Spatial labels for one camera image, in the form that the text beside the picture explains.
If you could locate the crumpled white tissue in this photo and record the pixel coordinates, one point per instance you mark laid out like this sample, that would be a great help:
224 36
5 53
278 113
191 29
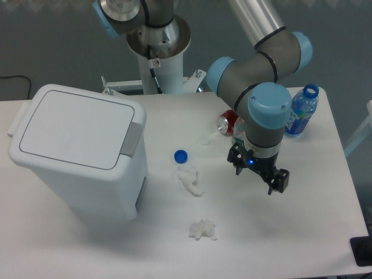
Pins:
202 228
189 177

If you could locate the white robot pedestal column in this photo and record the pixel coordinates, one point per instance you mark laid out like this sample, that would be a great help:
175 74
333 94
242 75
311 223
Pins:
160 53

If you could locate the crumpled white tissue upper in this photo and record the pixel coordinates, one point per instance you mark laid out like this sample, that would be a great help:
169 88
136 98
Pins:
189 177

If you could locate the blue plastic bottle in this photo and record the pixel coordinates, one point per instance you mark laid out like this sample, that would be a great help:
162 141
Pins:
304 105

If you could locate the crumpled white tissue lower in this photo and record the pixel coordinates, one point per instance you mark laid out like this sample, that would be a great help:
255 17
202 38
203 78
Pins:
202 228

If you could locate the blue bottle cap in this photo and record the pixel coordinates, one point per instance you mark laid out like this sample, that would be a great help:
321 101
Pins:
180 156

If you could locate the white plastic trash can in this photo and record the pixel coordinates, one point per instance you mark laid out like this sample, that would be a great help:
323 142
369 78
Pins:
71 139

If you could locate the clear plastic bottle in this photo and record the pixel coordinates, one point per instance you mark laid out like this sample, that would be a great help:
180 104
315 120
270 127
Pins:
238 131

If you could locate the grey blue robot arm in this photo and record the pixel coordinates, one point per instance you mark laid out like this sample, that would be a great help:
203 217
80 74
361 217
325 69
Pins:
251 88

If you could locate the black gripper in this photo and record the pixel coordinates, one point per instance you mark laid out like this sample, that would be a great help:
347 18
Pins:
261 161

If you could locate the grey trash can push button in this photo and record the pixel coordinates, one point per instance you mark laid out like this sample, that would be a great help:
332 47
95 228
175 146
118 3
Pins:
131 139

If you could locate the black device at edge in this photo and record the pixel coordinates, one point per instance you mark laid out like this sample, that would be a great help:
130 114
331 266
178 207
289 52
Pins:
361 248

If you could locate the white frame at right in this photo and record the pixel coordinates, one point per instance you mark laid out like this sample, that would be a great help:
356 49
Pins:
360 134

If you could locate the red soda can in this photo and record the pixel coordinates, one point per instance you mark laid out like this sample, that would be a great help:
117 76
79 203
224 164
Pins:
226 121

